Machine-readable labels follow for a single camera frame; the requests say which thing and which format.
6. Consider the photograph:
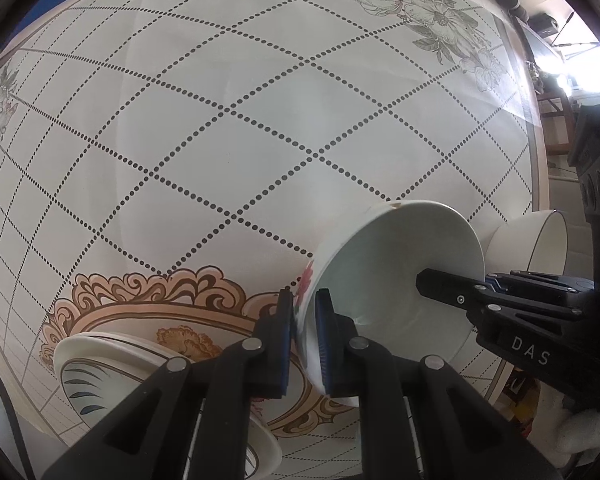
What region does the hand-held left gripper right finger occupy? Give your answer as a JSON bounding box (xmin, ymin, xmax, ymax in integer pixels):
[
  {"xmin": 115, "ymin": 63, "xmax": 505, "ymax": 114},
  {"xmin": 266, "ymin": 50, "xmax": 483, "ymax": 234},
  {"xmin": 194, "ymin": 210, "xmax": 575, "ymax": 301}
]
[{"xmin": 314, "ymin": 287, "xmax": 564, "ymax": 480}]

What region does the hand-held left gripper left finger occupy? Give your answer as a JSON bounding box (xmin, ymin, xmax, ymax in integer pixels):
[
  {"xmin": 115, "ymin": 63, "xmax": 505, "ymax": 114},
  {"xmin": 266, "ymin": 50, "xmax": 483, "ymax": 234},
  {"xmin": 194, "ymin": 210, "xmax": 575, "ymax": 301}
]
[{"xmin": 40, "ymin": 287, "xmax": 295, "ymax": 480}]

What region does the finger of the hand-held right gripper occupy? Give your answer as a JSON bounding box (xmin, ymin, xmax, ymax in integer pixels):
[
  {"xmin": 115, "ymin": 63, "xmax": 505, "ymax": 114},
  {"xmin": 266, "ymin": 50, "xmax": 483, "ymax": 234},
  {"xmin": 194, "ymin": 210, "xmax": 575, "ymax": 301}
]
[
  {"xmin": 485, "ymin": 270, "xmax": 599, "ymax": 307},
  {"xmin": 415, "ymin": 267, "xmax": 600, "ymax": 413}
]

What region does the white bowl dark rim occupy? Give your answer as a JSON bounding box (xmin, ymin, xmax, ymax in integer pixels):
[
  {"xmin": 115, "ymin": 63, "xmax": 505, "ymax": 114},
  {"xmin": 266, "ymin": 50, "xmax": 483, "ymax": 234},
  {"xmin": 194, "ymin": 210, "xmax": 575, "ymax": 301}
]
[{"xmin": 484, "ymin": 209, "xmax": 570, "ymax": 282}]

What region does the white bowl red floral outside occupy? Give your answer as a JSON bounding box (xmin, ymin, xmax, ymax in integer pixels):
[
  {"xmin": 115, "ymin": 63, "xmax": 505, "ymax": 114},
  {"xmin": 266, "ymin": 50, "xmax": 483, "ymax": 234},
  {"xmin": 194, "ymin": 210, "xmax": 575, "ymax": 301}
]
[{"xmin": 294, "ymin": 200, "xmax": 486, "ymax": 409}]

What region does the white plate red floral print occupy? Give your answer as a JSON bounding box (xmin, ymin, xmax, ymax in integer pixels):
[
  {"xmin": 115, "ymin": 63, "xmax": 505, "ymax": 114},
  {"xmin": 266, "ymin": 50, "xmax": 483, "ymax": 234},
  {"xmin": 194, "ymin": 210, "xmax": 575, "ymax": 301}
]
[{"xmin": 53, "ymin": 331, "xmax": 285, "ymax": 480}]

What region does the person's right forearm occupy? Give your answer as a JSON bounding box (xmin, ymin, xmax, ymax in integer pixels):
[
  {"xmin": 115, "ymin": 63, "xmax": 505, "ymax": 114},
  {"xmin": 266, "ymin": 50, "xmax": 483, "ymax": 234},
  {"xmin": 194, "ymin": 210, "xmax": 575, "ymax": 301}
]
[{"xmin": 554, "ymin": 394, "xmax": 600, "ymax": 467}]

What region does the dark wooden chair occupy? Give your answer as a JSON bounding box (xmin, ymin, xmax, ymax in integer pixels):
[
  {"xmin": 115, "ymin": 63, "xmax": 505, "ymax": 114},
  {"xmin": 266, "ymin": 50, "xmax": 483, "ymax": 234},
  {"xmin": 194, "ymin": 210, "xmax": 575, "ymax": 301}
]
[{"xmin": 539, "ymin": 97, "xmax": 581, "ymax": 161}]

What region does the window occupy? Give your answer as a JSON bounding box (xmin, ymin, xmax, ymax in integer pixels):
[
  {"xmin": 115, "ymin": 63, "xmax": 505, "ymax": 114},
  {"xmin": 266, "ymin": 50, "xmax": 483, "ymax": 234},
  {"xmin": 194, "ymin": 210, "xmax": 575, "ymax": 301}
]
[{"xmin": 555, "ymin": 42, "xmax": 600, "ymax": 93}]

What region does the printed floral tablecloth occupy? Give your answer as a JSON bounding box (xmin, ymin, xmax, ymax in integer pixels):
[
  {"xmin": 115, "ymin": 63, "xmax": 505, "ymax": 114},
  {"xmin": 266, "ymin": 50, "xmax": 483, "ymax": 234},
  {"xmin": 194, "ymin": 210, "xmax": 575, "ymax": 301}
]
[{"xmin": 0, "ymin": 0, "xmax": 537, "ymax": 480}]

